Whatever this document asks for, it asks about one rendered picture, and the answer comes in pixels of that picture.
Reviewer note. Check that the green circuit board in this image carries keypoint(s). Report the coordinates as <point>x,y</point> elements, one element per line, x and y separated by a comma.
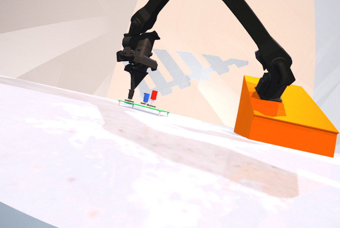
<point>146,96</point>

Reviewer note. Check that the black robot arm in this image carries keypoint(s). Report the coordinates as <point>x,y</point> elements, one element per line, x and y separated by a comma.
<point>271,55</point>

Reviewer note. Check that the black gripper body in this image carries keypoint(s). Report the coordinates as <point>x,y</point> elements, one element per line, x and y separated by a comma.
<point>143,62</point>

